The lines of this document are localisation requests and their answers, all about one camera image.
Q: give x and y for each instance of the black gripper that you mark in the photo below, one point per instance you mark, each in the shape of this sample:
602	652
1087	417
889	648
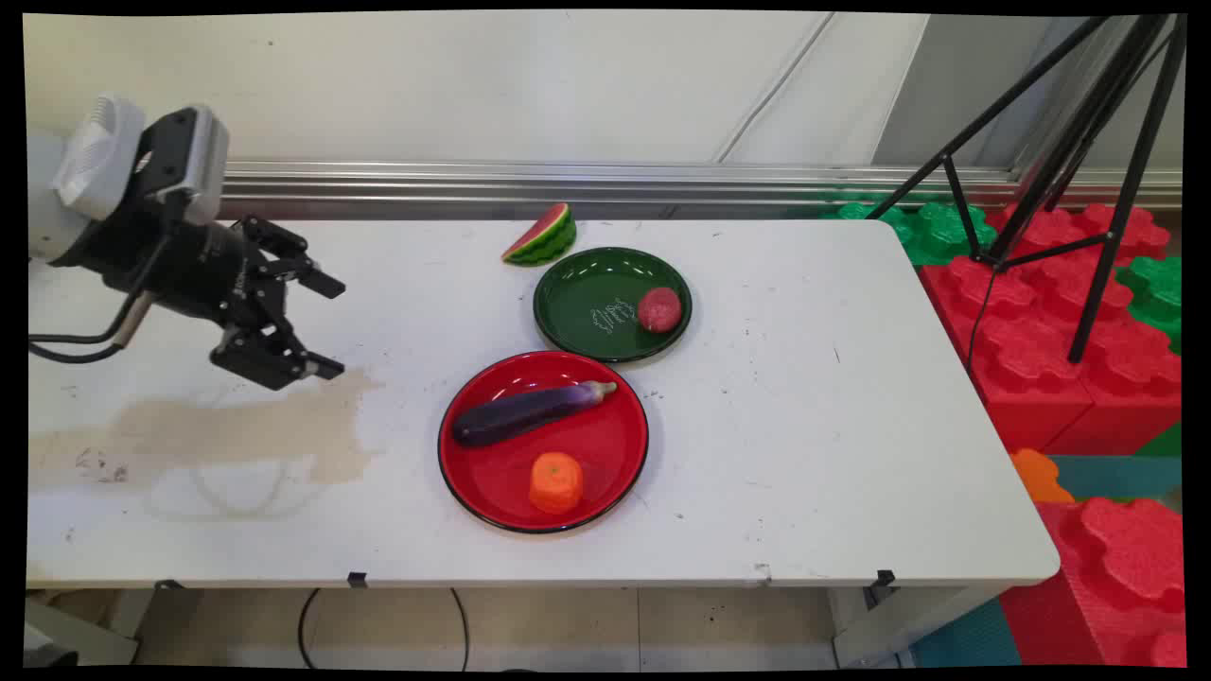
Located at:
194	265

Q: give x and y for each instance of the purple toy eggplant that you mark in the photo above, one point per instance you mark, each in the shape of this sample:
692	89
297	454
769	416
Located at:
525	412

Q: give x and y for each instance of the toy watermelon slice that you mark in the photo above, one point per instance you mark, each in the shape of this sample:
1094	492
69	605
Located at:
544	236

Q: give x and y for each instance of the black table clip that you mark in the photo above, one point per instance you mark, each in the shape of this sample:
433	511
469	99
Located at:
885	578
168	584
357	578

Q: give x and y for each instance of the dark green round plate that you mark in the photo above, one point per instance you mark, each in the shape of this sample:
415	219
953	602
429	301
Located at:
591	307

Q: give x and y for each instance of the orange toy carrot piece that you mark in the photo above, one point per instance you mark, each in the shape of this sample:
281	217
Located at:
556	482

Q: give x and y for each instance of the red round plate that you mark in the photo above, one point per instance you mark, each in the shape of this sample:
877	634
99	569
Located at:
568	473

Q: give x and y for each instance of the red round toy fruit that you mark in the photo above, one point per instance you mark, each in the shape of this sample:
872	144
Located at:
659	309

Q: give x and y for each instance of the green foam block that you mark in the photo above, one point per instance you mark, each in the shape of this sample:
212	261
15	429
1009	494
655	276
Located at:
1156	288
937	232

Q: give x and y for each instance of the large red foam block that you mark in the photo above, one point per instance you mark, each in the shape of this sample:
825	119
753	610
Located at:
1031	350

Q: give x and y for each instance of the orange foam block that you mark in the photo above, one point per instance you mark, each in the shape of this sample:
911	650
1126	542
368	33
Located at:
1039	476

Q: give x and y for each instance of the black tripod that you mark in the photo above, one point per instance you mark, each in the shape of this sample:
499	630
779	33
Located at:
1097	142

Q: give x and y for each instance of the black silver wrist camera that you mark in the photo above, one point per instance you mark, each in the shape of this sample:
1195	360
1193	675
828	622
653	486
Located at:
194	156

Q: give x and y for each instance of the aluminium wall rail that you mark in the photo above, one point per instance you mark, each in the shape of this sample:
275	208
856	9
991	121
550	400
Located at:
615	184

